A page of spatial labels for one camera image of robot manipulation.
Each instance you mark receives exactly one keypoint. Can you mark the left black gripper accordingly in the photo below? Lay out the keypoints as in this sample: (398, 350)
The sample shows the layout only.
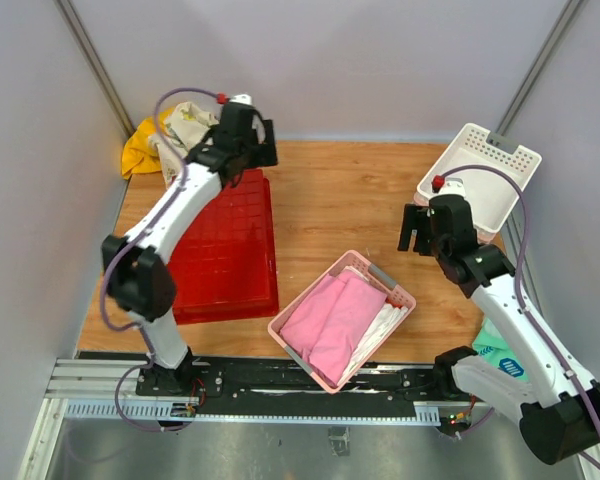
(266, 153)

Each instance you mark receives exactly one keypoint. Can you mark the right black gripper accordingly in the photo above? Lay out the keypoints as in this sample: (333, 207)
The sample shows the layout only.
(417, 218)

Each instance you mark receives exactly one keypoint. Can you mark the white perforated basket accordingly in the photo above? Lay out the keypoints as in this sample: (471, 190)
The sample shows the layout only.
(491, 197)

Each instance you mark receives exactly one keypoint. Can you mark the large red plastic container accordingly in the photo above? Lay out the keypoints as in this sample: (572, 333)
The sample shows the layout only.
(224, 266)

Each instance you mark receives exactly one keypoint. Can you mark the pink basket with cloths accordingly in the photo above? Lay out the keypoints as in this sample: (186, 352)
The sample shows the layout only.
(350, 260)

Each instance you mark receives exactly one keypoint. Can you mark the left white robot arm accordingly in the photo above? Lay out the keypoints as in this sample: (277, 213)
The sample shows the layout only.
(136, 274)

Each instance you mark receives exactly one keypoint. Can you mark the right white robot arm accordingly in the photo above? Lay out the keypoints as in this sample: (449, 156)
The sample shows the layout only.
(557, 410)

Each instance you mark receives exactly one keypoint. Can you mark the patterned cream cloth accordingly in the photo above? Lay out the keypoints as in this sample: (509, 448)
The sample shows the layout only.
(183, 129)

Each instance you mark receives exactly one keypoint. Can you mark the white folded cloth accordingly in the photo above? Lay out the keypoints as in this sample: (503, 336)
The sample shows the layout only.
(397, 307)

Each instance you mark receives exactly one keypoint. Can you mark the yellow cloth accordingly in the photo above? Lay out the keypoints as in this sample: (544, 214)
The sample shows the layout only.
(139, 155)

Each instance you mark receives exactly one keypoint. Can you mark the pink folded cloth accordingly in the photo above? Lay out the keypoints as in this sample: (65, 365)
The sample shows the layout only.
(326, 327)

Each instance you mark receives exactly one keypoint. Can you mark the teal patterned cloth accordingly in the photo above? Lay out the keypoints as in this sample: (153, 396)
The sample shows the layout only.
(491, 346)

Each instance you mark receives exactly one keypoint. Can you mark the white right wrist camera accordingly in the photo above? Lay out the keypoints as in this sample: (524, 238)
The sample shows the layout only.
(448, 186)

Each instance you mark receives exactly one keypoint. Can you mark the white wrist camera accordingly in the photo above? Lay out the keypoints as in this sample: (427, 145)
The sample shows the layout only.
(448, 186)
(244, 99)

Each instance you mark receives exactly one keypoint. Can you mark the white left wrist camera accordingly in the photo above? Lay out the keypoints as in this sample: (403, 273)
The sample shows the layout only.
(244, 99)

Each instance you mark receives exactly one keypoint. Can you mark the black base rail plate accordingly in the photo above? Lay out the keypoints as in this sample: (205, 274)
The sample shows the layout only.
(280, 386)

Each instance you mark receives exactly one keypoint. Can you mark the grey slotted cable duct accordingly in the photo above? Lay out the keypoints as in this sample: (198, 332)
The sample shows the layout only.
(175, 412)

